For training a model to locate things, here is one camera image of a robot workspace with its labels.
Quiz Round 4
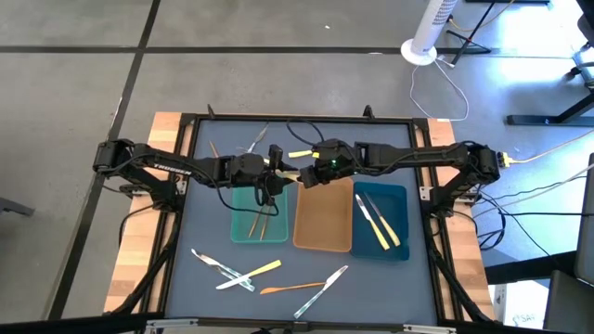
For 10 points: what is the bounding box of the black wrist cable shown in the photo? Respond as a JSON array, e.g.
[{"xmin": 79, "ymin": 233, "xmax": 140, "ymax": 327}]
[
  {"xmin": 285, "ymin": 118, "xmax": 327, "ymax": 148},
  {"xmin": 215, "ymin": 183, "xmax": 280, "ymax": 218}
]

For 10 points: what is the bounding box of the orange plastic bin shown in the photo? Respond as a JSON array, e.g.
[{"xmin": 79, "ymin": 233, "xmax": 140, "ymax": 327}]
[{"xmin": 291, "ymin": 173, "xmax": 355, "ymax": 254}]

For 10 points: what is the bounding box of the black floor beam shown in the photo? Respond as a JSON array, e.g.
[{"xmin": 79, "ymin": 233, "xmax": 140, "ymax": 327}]
[{"xmin": 484, "ymin": 250, "xmax": 579, "ymax": 286}]

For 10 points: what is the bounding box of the blue-grey table mat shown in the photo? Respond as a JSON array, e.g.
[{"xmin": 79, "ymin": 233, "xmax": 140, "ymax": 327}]
[{"xmin": 164, "ymin": 118, "xmax": 441, "ymax": 327}]

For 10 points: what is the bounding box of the black tripod stand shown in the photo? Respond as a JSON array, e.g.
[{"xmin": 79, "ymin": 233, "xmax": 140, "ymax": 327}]
[{"xmin": 445, "ymin": 0, "xmax": 497, "ymax": 66}]

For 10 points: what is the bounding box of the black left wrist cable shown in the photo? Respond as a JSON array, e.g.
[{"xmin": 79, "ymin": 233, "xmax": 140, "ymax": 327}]
[{"xmin": 215, "ymin": 183, "xmax": 280, "ymax": 218}]

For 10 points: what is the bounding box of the grey floor cable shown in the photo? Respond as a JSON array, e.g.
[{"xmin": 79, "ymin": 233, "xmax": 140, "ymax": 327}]
[{"xmin": 471, "ymin": 162, "xmax": 594, "ymax": 219}]

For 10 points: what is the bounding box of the orange floor cable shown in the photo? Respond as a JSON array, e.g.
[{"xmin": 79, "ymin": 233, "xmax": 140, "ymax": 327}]
[{"xmin": 446, "ymin": 0, "xmax": 517, "ymax": 33}]

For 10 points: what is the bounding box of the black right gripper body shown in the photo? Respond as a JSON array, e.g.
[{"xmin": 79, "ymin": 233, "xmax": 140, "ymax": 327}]
[{"xmin": 313, "ymin": 137, "xmax": 358, "ymax": 180}]

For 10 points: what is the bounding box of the white tower fan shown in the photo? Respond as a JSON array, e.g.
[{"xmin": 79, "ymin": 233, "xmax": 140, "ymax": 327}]
[{"xmin": 400, "ymin": 0, "xmax": 459, "ymax": 67}]

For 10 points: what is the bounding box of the office chair base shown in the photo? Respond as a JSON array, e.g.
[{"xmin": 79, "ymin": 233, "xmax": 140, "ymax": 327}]
[{"xmin": 571, "ymin": 44, "xmax": 594, "ymax": 92}]

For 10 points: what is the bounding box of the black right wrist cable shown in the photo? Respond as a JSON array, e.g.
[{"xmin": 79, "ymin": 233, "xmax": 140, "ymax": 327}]
[{"xmin": 285, "ymin": 118, "xmax": 327, "ymax": 148}]

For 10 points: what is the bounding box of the black base cable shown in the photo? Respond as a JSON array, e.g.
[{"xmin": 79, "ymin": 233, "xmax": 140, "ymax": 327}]
[{"xmin": 118, "ymin": 203, "xmax": 161, "ymax": 247}]

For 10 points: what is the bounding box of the dark grey chair foot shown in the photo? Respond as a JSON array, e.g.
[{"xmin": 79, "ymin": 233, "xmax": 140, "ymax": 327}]
[{"xmin": 0, "ymin": 196, "xmax": 36, "ymax": 218}]

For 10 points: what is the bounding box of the black table frame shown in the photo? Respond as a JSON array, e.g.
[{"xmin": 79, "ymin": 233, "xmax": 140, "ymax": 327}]
[{"xmin": 102, "ymin": 104, "xmax": 497, "ymax": 334}]

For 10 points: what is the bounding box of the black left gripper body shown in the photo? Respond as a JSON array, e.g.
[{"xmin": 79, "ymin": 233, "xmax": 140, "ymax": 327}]
[{"xmin": 233, "ymin": 145, "xmax": 285, "ymax": 206}]

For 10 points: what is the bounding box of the white fan cable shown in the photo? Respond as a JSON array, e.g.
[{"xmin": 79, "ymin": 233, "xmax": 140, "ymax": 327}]
[{"xmin": 408, "ymin": 55, "xmax": 471, "ymax": 123}]

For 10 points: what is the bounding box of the dark blue plastic bin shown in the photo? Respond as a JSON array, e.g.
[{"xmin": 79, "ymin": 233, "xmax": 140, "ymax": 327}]
[{"xmin": 350, "ymin": 181, "xmax": 411, "ymax": 262}]

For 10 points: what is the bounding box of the beige floor cable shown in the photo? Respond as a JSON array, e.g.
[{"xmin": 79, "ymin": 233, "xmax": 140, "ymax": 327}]
[{"xmin": 510, "ymin": 128, "xmax": 594, "ymax": 165}]

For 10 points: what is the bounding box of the silver metal bracket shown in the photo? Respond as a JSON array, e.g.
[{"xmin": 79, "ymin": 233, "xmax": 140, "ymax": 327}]
[
  {"xmin": 145, "ymin": 317, "xmax": 200, "ymax": 332},
  {"xmin": 402, "ymin": 323, "xmax": 458, "ymax": 334}
]

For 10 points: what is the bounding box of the black desk leg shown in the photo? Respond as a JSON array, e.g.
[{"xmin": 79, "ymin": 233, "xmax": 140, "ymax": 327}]
[{"xmin": 505, "ymin": 90, "xmax": 594, "ymax": 127}]

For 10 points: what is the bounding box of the white cardboard box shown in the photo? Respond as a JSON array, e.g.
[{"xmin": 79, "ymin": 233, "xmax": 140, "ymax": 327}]
[{"xmin": 491, "ymin": 282, "xmax": 549, "ymax": 331}]

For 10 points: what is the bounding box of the dark grey chair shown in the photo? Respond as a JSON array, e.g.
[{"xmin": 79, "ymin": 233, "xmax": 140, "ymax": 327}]
[{"xmin": 542, "ymin": 152, "xmax": 594, "ymax": 334}]

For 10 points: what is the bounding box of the person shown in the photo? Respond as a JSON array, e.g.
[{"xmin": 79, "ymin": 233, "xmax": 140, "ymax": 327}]
[{"xmin": 577, "ymin": 12, "xmax": 594, "ymax": 47}]

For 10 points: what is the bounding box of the black floor cable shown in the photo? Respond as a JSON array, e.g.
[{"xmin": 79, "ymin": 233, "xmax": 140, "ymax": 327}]
[{"xmin": 498, "ymin": 211, "xmax": 594, "ymax": 218}]

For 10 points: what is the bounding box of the teal-patterned handle silver knife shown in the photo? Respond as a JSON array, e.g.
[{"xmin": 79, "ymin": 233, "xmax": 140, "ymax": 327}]
[
  {"xmin": 245, "ymin": 122, "xmax": 270, "ymax": 154},
  {"xmin": 190, "ymin": 248, "xmax": 252, "ymax": 284},
  {"xmin": 292, "ymin": 264, "xmax": 350, "ymax": 320},
  {"xmin": 211, "ymin": 263, "xmax": 256, "ymax": 293}
]

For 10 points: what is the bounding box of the teal plastic bin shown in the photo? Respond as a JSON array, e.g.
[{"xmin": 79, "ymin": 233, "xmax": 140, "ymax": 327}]
[{"xmin": 230, "ymin": 167, "xmax": 291, "ymax": 245}]

